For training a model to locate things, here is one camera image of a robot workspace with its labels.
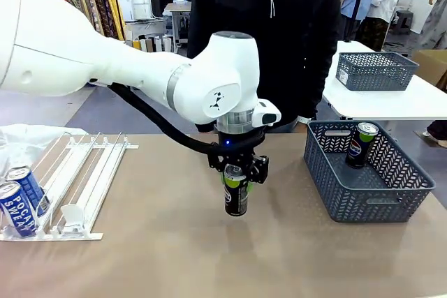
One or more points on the white dispenser pusher plate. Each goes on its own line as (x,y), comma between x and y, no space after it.
(73,216)

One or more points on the black Pepsi can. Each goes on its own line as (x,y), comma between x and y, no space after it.
(359,148)
(236,197)

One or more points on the background person leg with shoe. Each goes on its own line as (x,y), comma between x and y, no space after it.
(438,130)

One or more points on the dark patterned skirt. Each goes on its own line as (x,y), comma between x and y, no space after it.
(373,33)

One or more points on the person's left forearm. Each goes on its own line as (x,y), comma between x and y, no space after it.
(321,81)

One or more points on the white plastic sheet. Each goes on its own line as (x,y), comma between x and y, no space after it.
(24,137)

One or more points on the grey dress mannequin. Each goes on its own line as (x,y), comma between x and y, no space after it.
(434,22)

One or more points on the brown paper roll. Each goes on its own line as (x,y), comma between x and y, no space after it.
(151,44)

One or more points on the yellow hanging cloth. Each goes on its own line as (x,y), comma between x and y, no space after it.
(111,8)

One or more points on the grey plastic lattice basket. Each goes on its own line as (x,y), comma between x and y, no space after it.
(373,74)
(349,193)

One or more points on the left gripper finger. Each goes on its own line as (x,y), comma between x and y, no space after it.
(260,170)
(223,177)

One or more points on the blue Pocari Sweat can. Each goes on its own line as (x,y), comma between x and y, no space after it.
(33,186)
(15,210)

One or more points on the yellow paper roll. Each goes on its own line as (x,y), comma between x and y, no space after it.
(136,44)

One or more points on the white paper roll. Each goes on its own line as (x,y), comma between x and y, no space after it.
(159,44)
(167,44)
(143,43)

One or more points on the person's left hand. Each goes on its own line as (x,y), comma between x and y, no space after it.
(303,120)

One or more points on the grey background workbench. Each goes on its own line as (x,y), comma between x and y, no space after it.
(178,19)

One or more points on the brown patterned hanging cloth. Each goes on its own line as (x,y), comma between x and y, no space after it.
(94,1)

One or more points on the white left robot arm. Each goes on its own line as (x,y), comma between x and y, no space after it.
(104,53)

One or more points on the person in black jacket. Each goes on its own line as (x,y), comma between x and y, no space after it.
(290,33)

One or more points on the white side table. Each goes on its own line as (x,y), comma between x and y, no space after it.
(377,102)

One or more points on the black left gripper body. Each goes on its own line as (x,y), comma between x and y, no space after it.
(237,144)

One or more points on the dark grey step stool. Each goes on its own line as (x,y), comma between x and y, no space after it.
(402,22)

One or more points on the brown cardboard box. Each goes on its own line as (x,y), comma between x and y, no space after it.
(433,64)

